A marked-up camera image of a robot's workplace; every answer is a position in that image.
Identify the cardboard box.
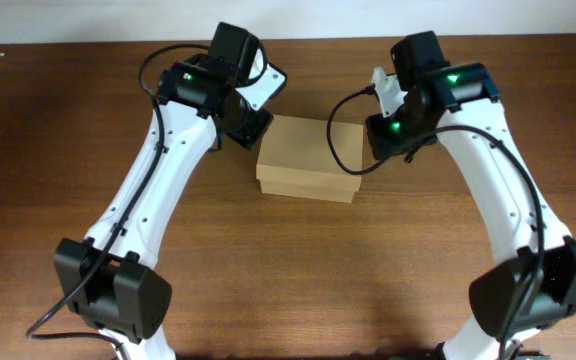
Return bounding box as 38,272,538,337
256,115,361,203

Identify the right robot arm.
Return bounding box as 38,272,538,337
366,31,576,359

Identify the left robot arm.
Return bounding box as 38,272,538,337
54,22,287,359

